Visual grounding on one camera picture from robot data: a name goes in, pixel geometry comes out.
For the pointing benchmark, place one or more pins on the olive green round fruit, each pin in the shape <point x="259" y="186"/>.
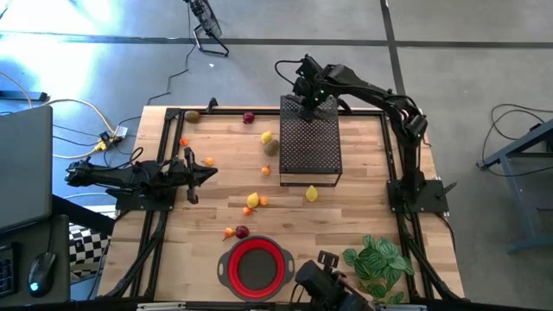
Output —
<point x="271" y="147"/>

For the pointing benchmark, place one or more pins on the orange pear-shaped fruit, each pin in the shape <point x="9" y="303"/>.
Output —
<point x="228" y="232"/>

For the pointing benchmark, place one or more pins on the red collapsible colander bowl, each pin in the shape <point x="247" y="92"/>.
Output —
<point x="255" y="268"/>

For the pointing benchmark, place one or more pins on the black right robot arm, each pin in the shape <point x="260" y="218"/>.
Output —
<point x="371" y="93"/>

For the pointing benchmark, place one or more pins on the blue-grey leg workbench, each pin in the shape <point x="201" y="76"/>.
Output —
<point x="527" y="181"/>

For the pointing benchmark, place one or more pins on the black computer mouse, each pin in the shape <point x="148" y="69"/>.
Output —
<point x="41" y="274"/>

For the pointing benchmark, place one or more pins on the black power strip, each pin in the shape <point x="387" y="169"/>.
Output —
<point x="21" y="96"/>

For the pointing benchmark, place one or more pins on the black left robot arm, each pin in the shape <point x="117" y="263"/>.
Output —
<point x="112" y="175"/>

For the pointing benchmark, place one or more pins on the yellow lemon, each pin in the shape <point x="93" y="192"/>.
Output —
<point x="266" y="137"/>
<point x="252" y="200"/>
<point x="311" y="193"/>

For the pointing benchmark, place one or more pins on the green striped leaf plant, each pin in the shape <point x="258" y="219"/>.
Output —
<point x="380" y="263"/>

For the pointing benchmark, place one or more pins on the black floor fan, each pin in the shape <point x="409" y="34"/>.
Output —
<point x="207" y="21"/>

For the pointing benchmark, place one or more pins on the black white checkered mat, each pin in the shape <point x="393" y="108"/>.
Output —
<point x="88" y="248"/>

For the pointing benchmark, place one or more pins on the plug adapter with yellow plug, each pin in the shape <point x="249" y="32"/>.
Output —
<point x="113" y="134"/>

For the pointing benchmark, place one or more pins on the silver aluminium bracket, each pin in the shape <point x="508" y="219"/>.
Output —
<point x="404" y="307"/>
<point x="160" y="307"/>

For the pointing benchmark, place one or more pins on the brown kiwi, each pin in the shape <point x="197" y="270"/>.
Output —
<point x="192" y="116"/>

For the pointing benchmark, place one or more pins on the black frame clamp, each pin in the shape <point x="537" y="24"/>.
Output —
<point x="345" y="105"/>
<point x="211" y="105"/>

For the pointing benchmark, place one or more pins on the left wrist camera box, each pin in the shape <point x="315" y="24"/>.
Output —
<point x="175" y="173"/>

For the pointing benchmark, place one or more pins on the black aluminium table frame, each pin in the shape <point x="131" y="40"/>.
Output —
<point x="173" y="129"/>

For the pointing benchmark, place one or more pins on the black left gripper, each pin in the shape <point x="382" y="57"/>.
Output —
<point x="192" y="196"/>

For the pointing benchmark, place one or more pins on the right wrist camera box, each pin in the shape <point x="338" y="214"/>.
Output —
<point x="309" y="65"/>

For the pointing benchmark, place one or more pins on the black computer keyboard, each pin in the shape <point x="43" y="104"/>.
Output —
<point x="6" y="272"/>

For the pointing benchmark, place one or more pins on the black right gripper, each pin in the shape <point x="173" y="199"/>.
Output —
<point x="317" y="93"/>

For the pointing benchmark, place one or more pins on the dark low desk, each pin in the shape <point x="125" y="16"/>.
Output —
<point x="60" y="242"/>

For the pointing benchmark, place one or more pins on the black camera rig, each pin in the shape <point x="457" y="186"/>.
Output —
<point x="319" y="281"/>

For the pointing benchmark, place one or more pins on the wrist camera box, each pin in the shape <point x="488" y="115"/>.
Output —
<point x="175" y="173"/>
<point x="309" y="65"/>

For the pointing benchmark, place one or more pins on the black perforated metal shelf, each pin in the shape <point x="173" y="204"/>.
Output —
<point x="311" y="147"/>

